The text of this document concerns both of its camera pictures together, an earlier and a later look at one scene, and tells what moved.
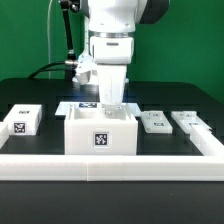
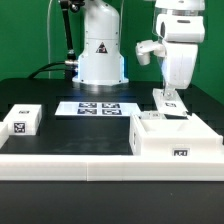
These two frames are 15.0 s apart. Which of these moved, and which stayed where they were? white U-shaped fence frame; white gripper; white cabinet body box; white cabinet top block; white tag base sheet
Moved: white cabinet body box; white gripper
Stayed: white tag base sheet; white cabinet top block; white U-shaped fence frame
